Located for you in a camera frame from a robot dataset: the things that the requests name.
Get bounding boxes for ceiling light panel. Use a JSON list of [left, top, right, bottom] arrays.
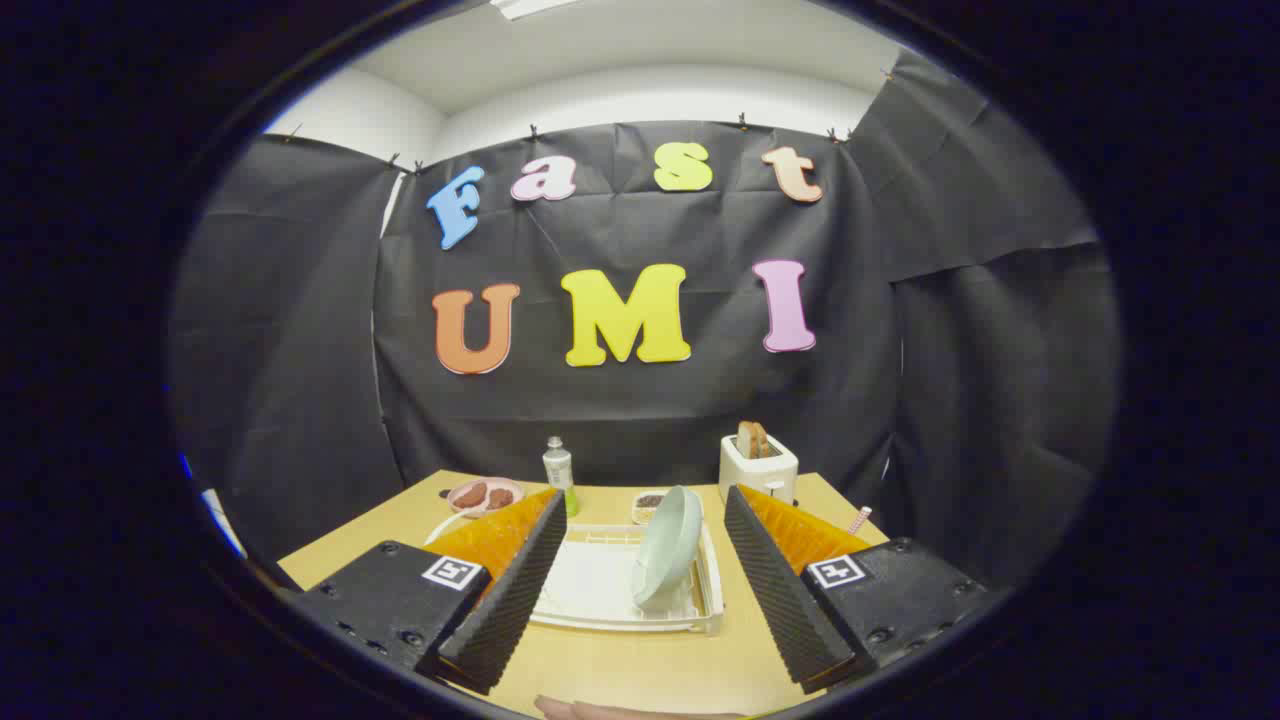
[[490, 0, 581, 21]]

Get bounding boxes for pink bowl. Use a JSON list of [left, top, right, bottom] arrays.
[[446, 477, 525, 519]]

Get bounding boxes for white dish rack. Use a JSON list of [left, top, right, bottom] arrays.
[[425, 505, 725, 637]]

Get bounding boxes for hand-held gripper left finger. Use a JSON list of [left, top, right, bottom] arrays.
[[290, 487, 569, 696]]

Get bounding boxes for cream toaster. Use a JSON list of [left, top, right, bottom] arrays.
[[718, 433, 800, 507]]

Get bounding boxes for clear bottle green liquid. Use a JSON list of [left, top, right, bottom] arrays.
[[542, 436, 581, 518]]

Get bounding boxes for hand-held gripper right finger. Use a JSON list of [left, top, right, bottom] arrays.
[[723, 484, 988, 696]]

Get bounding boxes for pale green plate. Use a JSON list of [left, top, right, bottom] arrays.
[[630, 485, 704, 611]]

